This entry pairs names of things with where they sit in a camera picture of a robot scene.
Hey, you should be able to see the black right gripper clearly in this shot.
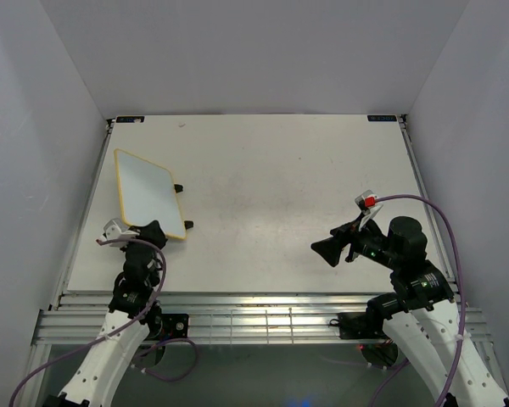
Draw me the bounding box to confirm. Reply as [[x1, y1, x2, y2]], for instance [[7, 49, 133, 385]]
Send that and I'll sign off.
[[310, 212, 400, 270]]

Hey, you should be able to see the yellow framed small whiteboard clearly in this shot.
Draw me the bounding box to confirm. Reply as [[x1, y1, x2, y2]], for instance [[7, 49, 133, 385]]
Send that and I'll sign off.
[[114, 148, 187, 240]]

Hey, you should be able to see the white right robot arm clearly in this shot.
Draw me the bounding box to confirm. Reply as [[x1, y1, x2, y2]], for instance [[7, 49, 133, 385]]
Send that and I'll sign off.
[[310, 215, 509, 406]]

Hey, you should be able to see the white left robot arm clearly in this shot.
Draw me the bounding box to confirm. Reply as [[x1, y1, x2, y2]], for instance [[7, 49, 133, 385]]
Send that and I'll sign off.
[[43, 220, 167, 406]]

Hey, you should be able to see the blue label sticker left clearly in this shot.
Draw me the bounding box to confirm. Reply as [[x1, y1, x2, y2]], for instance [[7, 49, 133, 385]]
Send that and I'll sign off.
[[115, 115, 145, 124]]

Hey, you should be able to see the blue label sticker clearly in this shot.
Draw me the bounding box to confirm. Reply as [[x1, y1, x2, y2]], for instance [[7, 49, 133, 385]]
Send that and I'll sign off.
[[367, 114, 398, 122], [115, 115, 145, 124]]

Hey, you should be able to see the blue label sticker right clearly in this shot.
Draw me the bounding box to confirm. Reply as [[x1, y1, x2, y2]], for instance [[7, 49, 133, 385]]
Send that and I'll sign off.
[[367, 114, 398, 122]]

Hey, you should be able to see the metal wire whiteboard stand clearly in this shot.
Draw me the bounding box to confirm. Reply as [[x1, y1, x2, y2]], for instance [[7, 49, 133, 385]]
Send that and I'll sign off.
[[173, 183, 194, 232]]

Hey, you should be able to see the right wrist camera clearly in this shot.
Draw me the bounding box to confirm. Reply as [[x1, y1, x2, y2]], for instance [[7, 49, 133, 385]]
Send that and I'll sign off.
[[355, 190, 383, 231]]

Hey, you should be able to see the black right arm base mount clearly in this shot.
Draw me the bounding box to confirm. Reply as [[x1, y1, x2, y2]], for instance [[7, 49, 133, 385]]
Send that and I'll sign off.
[[328, 312, 389, 339]]

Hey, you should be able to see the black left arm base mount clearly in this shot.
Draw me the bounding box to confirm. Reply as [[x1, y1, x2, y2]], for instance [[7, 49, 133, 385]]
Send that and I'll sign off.
[[156, 313, 190, 341]]

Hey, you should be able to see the aluminium frame rail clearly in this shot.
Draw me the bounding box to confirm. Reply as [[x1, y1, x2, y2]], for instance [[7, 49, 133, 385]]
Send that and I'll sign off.
[[31, 292, 493, 347]]

